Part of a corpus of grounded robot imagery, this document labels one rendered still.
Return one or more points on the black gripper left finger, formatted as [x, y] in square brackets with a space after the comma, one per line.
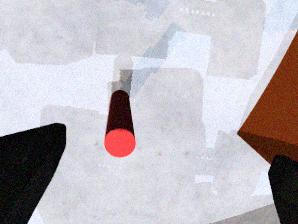
[28, 161]

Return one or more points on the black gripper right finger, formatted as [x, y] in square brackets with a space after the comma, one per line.
[283, 179]

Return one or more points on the red peg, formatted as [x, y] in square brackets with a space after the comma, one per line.
[119, 137]

